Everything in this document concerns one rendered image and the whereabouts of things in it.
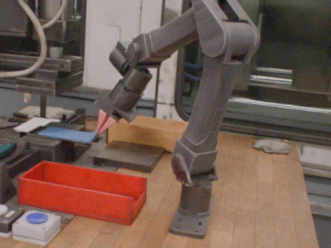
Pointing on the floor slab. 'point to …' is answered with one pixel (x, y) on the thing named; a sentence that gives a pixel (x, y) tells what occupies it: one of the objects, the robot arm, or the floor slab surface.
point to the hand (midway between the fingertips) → (98, 132)
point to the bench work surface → (238, 226)
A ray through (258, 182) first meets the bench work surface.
